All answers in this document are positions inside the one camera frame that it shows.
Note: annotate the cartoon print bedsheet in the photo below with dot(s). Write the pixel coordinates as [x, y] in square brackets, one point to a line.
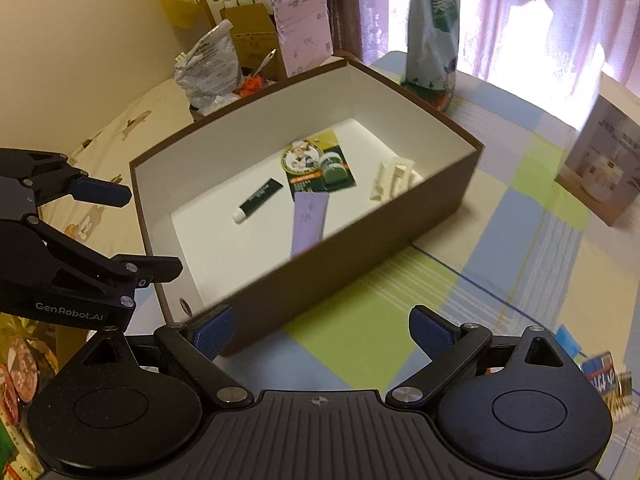
[125, 125]

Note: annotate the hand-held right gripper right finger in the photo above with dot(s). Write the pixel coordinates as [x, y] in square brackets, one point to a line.
[427, 332]

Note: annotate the green balm blister card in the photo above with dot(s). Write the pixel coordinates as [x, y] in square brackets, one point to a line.
[300, 160]

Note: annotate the brown cardboard box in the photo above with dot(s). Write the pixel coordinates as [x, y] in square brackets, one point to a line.
[350, 270]

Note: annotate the cream plastic clip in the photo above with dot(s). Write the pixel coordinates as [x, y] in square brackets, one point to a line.
[390, 180]

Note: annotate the dark green tube white cap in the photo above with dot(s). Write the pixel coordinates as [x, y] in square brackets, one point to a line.
[260, 199]

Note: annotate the small blue card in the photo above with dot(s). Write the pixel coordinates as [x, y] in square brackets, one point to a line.
[567, 340]

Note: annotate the metal spoon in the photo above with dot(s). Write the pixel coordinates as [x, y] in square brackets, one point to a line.
[265, 60]

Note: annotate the purple tube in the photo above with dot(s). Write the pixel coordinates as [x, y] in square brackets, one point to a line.
[310, 220]

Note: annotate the colourful printed packet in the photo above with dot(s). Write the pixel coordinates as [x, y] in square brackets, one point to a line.
[20, 375]

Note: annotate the orange wrapper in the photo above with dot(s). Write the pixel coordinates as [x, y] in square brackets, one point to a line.
[250, 85]

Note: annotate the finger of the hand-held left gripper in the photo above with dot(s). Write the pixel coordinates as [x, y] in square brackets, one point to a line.
[150, 269]
[100, 192]

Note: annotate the blue printed packet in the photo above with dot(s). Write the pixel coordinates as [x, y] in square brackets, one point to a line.
[600, 375]

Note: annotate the green patterned pouch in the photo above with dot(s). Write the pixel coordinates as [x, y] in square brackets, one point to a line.
[430, 50]

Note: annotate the silver printed bag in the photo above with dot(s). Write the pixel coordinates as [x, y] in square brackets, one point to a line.
[210, 70]

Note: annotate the open brown carton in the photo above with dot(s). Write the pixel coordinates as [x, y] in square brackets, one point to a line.
[255, 35]

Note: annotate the pink printed box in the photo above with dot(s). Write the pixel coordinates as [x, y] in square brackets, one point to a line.
[305, 35]

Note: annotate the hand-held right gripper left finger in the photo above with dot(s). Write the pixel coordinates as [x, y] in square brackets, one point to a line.
[215, 332]

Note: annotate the beige product box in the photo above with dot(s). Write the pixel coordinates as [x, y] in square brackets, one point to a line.
[600, 170]

